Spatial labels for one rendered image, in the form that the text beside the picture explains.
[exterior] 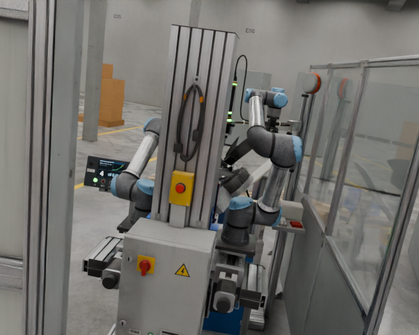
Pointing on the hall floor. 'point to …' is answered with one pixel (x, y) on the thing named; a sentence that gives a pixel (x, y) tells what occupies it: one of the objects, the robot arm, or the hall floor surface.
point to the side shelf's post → (275, 274)
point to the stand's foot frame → (257, 320)
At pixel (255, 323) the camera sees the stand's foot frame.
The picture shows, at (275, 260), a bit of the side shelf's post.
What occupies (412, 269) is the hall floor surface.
